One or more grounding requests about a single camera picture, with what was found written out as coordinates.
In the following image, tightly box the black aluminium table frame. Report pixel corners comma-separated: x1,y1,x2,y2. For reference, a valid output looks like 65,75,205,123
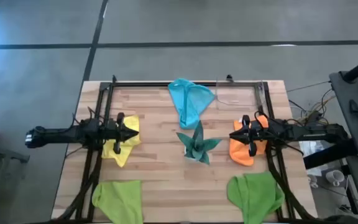
53,74,319,224

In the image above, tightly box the grass green microfiber towel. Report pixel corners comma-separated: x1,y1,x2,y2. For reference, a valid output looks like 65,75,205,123
226,171,286,224

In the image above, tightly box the orange microfiber towel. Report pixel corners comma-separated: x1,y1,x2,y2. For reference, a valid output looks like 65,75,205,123
228,114,270,167

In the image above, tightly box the snake plant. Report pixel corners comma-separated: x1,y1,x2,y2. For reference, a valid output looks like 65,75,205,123
176,120,223,166

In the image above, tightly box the grey equipment cart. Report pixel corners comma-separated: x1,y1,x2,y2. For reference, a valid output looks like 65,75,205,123
329,70,358,224

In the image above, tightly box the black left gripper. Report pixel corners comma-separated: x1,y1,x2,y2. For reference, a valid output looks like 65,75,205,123
101,112,140,155

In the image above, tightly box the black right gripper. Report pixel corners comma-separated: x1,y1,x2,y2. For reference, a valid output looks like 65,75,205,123
229,114,262,157

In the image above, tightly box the yellow-green microfiber towel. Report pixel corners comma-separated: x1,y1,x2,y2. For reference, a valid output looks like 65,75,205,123
91,180,144,224

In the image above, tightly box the black cart leg beam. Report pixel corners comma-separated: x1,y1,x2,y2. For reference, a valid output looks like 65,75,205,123
303,139,358,170

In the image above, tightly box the small white cup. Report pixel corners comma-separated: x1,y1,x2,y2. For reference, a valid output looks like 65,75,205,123
307,174,319,189

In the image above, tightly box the white mug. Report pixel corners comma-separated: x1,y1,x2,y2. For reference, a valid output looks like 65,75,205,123
325,169,346,187

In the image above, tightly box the clear plastic bin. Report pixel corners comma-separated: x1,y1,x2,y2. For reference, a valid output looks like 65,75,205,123
215,79,265,112

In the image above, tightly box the blue microfiber towel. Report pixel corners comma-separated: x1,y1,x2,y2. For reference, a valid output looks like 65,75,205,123
167,78,216,131

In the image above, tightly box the yellow microfiber towel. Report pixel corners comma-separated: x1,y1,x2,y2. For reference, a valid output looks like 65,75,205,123
101,114,142,168

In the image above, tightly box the grey side table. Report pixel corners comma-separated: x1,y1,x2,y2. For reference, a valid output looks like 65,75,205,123
0,139,30,224

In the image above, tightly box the white plastic bag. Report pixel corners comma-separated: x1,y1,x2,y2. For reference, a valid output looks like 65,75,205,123
299,139,326,177

